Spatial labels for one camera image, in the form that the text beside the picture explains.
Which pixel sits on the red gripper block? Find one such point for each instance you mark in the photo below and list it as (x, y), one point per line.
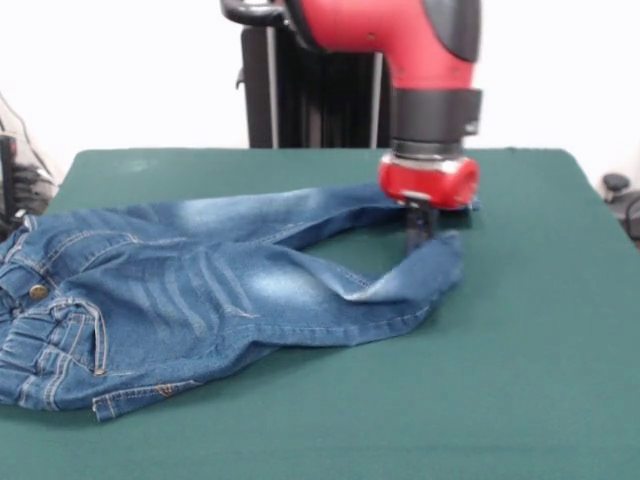
(430, 182)

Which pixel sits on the blue denim jeans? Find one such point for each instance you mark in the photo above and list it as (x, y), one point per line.
(175, 300)

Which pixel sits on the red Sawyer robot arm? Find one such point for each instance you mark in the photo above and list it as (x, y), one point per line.
(430, 75)

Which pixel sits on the dark green table cloth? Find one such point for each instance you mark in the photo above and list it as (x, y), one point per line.
(450, 375)

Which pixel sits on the black office chair base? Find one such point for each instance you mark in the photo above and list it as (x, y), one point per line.
(622, 197)

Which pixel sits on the black electronics box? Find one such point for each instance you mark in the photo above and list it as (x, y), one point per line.
(7, 170)

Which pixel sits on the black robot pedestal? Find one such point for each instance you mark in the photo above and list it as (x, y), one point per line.
(310, 100)

